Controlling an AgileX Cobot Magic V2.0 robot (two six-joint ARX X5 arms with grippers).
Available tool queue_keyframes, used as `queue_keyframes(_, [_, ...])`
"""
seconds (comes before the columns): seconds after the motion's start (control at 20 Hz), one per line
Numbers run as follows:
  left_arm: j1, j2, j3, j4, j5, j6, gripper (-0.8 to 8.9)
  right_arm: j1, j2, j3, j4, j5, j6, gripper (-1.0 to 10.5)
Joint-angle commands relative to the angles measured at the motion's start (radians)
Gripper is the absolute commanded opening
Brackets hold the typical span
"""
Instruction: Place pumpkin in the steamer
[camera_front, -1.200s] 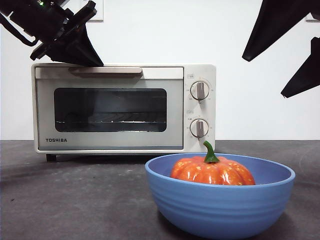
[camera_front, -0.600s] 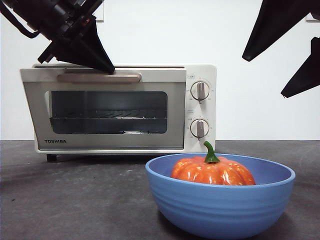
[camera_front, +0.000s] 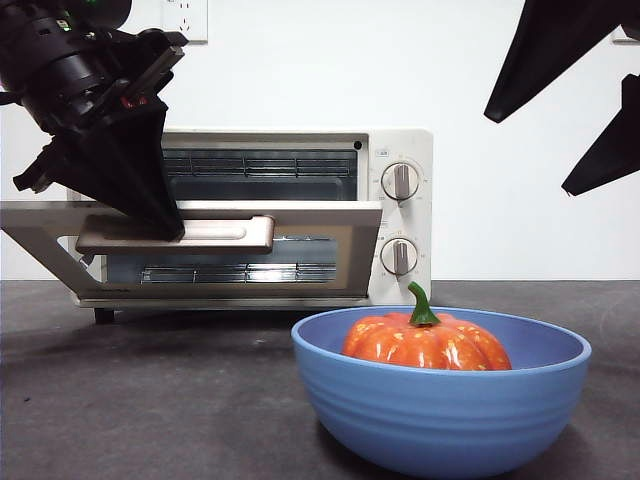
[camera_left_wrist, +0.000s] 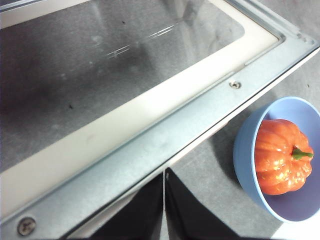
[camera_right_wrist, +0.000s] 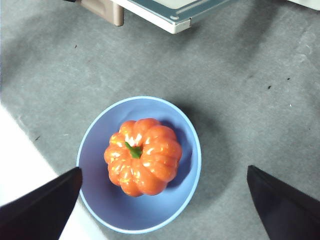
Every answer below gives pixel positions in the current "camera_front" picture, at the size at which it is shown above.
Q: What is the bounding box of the oven door with beige handle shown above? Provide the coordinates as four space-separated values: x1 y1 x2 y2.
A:
0 199 385 301

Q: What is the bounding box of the orange pumpkin with green stem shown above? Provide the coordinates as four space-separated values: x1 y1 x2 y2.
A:
341 280 513 372

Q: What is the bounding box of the blue ribbed bowl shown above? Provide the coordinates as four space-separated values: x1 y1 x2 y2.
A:
290 305 593 475

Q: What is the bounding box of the beige oven knob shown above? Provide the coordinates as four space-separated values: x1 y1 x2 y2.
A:
380 162 421 201
379 237 420 277

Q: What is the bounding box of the white toaster oven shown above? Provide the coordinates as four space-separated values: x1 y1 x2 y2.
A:
67 127 434 324

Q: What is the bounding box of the metal wire oven rack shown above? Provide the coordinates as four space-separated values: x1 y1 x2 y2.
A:
273 230 342 246

